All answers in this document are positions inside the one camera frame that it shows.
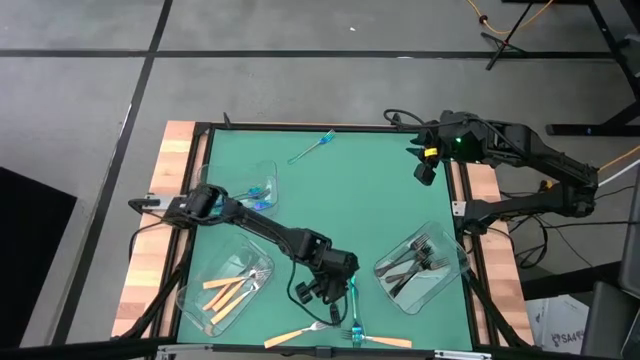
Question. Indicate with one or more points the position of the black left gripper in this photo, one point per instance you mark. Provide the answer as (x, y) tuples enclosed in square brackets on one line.
[(337, 272)]

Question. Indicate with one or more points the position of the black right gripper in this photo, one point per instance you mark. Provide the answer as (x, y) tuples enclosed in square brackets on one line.
[(457, 132)]

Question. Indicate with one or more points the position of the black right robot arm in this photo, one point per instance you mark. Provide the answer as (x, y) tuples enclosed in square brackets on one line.
[(545, 157)]

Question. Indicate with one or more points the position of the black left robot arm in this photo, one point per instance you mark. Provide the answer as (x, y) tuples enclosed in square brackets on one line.
[(260, 227)]

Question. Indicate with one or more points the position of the white metal mounting plate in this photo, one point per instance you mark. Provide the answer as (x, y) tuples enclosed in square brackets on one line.
[(175, 199), (458, 208)]

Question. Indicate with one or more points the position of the green table mat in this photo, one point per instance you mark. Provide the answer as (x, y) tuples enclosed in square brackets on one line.
[(350, 200)]

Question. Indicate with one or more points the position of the clear glass baking dish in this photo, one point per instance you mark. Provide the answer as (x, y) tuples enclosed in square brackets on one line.
[(435, 295), (200, 320), (220, 172)]

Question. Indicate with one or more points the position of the black tripod stand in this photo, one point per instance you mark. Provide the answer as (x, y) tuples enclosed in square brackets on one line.
[(501, 44)]

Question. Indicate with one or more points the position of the white cardboard box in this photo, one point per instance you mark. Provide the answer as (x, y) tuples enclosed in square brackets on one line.
[(555, 325)]

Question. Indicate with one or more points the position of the grey chair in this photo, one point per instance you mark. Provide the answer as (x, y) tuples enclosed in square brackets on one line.
[(610, 320)]

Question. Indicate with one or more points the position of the large black panel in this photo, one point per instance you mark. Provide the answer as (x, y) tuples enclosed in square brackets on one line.
[(30, 250)]

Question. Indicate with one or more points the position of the black table-level camera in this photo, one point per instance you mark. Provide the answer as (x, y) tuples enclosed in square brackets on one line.
[(322, 351)]

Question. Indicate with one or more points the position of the black metal table frame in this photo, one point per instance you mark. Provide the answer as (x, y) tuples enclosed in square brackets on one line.
[(300, 127)]

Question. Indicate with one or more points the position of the black desk frame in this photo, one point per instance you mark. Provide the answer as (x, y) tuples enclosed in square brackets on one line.
[(590, 129)]

